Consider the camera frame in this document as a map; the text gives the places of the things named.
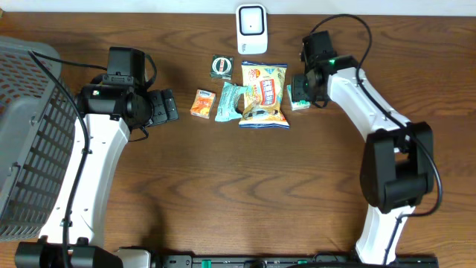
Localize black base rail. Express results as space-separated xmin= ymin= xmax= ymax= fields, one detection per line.
xmin=118 ymin=247 xmax=440 ymax=268

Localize grey plastic basket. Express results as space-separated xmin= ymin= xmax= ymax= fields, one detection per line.
xmin=1 ymin=36 xmax=76 ymax=241

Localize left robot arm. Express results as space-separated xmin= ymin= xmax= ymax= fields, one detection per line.
xmin=15 ymin=84 xmax=178 ymax=267

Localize white barcode scanner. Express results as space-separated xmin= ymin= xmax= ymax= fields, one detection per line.
xmin=235 ymin=4 xmax=268 ymax=55

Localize dark green round-logo packet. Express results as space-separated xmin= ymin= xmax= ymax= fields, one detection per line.
xmin=210 ymin=54 xmax=234 ymax=80

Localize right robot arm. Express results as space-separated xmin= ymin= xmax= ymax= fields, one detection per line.
xmin=291 ymin=31 xmax=434 ymax=265

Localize teal tissue pack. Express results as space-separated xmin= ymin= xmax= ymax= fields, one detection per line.
xmin=286 ymin=84 xmax=311 ymax=111

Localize orange tissue pack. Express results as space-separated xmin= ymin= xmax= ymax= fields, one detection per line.
xmin=190 ymin=89 xmax=216 ymax=119

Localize light teal snack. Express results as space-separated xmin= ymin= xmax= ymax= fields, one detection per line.
xmin=215 ymin=82 xmax=248 ymax=122

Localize yellow snack bag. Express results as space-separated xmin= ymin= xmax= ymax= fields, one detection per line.
xmin=239 ymin=61 xmax=289 ymax=129

